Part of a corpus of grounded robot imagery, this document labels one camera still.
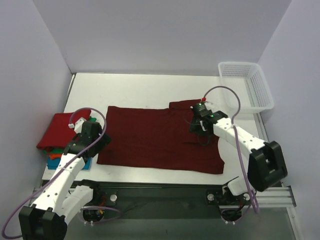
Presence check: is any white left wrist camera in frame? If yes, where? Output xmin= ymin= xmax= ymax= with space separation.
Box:
xmin=68 ymin=117 xmax=86 ymax=134

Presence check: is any folded blue t shirt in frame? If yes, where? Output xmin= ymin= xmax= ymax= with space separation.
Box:
xmin=47 ymin=157 xmax=92 ymax=170

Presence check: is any aluminium rail frame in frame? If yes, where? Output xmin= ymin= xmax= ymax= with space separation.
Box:
xmin=33 ymin=125 xmax=295 ymax=225

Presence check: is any folded orange t shirt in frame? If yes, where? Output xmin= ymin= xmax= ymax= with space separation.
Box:
xmin=48 ymin=153 xmax=63 ymax=161

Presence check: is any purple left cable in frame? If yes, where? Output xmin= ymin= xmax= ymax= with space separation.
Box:
xmin=0 ymin=107 xmax=108 ymax=238

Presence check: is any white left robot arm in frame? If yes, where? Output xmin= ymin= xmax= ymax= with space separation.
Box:
xmin=18 ymin=121 xmax=111 ymax=240

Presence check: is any folded green t shirt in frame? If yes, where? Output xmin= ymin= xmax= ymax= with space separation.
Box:
xmin=41 ymin=115 xmax=99 ymax=154

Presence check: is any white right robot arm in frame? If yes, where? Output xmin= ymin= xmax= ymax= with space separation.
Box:
xmin=189 ymin=102 xmax=288 ymax=204

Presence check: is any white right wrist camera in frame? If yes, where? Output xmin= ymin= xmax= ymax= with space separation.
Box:
xmin=201 ymin=97 xmax=215 ymax=107

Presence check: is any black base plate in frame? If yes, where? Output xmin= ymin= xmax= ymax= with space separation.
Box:
xmin=73 ymin=179 xmax=249 ymax=223

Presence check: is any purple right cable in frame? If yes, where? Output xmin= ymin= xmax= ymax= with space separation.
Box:
xmin=202 ymin=85 xmax=261 ymax=215

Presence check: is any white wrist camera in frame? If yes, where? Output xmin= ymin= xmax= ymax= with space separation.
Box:
xmin=201 ymin=97 xmax=215 ymax=107
xmin=68 ymin=117 xmax=86 ymax=134

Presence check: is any dark red t shirt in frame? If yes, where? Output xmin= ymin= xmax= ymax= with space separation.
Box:
xmin=97 ymin=99 xmax=225 ymax=175

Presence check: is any white plastic basket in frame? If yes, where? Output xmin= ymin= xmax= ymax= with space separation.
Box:
xmin=218 ymin=61 xmax=275 ymax=114

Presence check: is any purple cable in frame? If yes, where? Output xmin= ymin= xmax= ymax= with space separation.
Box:
xmin=202 ymin=85 xmax=261 ymax=215
xmin=0 ymin=107 xmax=108 ymax=238

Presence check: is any folded red t shirt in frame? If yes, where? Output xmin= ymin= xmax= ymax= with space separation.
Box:
xmin=36 ymin=108 xmax=92 ymax=152

